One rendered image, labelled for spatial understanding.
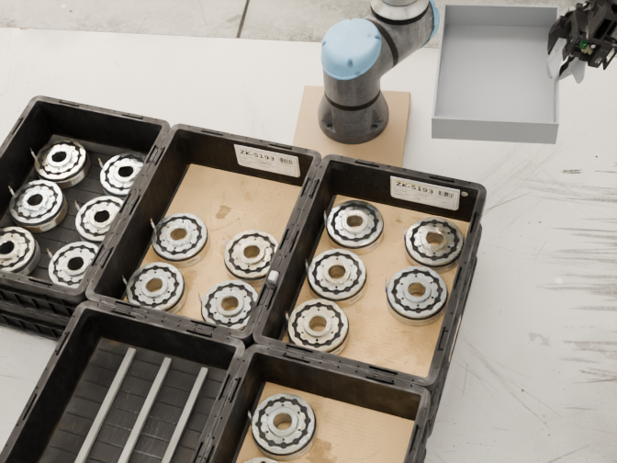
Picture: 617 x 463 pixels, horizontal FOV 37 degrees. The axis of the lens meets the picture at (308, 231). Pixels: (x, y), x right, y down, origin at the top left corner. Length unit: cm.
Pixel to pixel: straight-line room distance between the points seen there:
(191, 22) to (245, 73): 122
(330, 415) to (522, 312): 45
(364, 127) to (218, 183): 34
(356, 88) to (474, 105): 34
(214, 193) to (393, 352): 48
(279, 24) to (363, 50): 150
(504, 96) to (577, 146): 43
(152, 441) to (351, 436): 32
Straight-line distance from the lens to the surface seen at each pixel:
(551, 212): 191
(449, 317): 150
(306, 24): 330
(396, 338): 159
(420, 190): 168
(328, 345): 155
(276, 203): 176
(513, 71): 167
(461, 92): 163
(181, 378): 160
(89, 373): 165
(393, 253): 168
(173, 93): 217
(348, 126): 194
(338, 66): 183
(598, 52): 152
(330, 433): 152
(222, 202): 178
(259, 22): 333
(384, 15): 188
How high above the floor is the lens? 224
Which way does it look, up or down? 55 degrees down
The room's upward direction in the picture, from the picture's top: 8 degrees counter-clockwise
